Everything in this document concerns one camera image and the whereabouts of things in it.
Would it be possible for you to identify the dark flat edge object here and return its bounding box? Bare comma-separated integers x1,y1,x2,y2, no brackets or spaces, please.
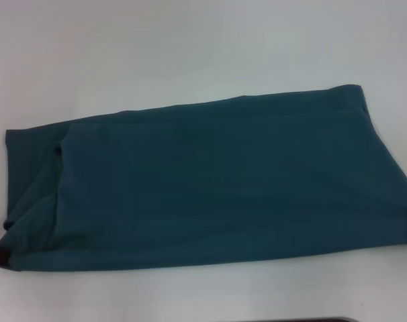
287,317,355,322

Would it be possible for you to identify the teal t-shirt with cream lettering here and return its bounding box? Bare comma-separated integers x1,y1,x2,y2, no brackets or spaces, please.
0,83,407,270

